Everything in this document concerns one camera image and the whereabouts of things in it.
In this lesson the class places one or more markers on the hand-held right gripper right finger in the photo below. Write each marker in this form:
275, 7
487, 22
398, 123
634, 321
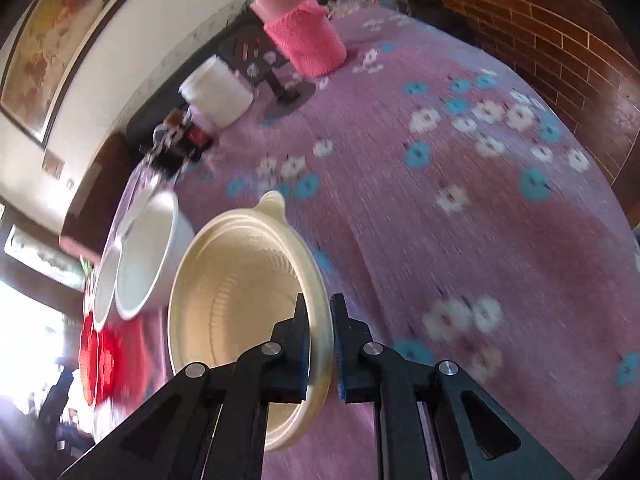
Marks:
339, 360

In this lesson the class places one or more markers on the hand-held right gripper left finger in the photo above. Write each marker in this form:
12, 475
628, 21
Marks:
301, 370

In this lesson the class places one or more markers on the cream plastic bowl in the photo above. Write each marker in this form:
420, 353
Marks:
240, 285

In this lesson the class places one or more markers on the stack of red plates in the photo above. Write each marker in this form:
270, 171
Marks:
115, 355

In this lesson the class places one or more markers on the white ceramic bowl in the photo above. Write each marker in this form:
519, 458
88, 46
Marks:
150, 255
104, 285

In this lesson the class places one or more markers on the dark jar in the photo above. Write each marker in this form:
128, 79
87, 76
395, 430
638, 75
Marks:
167, 155

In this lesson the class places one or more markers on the brown armchair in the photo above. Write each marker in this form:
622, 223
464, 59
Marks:
95, 195

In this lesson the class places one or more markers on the wooden glass door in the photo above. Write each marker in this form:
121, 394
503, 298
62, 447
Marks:
35, 255

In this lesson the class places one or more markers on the white cup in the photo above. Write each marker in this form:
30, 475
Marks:
220, 90

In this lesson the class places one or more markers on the black sofa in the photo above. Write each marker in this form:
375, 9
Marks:
145, 115

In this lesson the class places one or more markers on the black phone stand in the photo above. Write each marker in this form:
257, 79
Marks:
255, 55

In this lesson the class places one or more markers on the pink cloth covered bottle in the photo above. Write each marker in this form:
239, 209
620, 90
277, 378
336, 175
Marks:
300, 30

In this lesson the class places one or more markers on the small wall notice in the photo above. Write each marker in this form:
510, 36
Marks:
53, 165

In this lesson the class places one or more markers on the framed wall painting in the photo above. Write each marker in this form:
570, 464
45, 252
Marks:
55, 40

